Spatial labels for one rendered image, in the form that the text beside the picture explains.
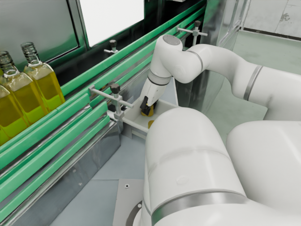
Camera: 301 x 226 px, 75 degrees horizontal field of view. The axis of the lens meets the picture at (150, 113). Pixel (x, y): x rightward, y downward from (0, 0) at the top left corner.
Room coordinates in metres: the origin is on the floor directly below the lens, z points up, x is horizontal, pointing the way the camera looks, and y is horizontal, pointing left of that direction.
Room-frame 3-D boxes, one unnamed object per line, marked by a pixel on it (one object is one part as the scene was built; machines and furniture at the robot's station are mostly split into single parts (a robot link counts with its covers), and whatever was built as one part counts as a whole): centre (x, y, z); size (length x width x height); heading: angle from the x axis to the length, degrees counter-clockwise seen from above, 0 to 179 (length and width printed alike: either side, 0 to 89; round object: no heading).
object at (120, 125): (0.49, 0.14, 0.85); 0.09 x 0.04 x 0.07; 58
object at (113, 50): (0.79, 0.17, 0.94); 0.07 x 0.04 x 0.13; 58
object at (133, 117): (0.53, -0.02, 0.80); 0.22 x 0.17 x 0.09; 58
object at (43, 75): (0.45, 0.29, 0.99); 0.06 x 0.06 x 0.21; 58
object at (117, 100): (0.48, 0.12, 0.95); 0.17 x 0.03 x 0.12; 58
